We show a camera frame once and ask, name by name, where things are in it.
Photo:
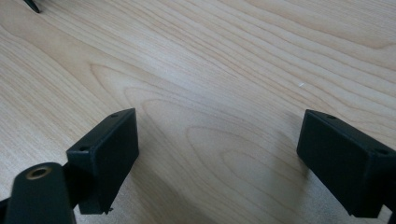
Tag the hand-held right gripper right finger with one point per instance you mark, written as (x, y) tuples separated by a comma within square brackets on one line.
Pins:
[(345, 161)]

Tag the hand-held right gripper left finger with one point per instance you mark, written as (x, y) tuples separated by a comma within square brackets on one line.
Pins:
[(109, 155)]

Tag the thin black object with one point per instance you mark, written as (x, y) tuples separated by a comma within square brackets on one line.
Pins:
[(32, 5)]

